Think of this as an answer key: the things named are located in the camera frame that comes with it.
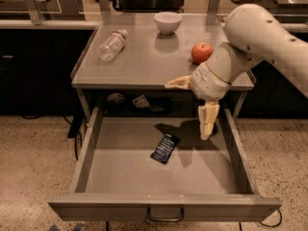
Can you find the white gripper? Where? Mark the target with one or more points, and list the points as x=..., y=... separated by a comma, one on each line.
x=208, y=82

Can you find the dark blue rxbar wrapper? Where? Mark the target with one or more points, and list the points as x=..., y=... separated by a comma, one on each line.
x=164, y=148

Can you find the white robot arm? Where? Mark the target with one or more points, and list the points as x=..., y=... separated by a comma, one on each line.
x=253, y=35

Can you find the grey metal cabinet counter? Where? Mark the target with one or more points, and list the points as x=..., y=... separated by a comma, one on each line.
x=148, y=60

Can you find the open grey top drawer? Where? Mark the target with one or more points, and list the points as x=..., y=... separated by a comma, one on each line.
x=115, y=178

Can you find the red apple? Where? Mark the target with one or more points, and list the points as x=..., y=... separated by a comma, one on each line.
x=201, y=52

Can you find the white tag in cabinet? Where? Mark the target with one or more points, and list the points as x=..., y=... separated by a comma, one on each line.
x=141, y=102

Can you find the white bowl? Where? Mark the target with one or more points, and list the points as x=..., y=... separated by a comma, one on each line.
x=167, y=22

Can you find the dark round object in cabinet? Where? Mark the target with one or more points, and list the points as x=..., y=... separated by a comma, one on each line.
x=115, y=99

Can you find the clear plastic water bottle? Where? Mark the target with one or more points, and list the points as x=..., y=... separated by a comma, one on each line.
x=108, y=50

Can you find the background grey table left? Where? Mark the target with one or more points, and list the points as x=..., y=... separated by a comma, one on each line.
x=49, y=9

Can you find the black drawer handle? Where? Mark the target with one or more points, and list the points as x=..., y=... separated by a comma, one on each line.
x=165, y=214

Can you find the white horizontal rail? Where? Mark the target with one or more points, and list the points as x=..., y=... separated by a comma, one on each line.
x=90, y=25

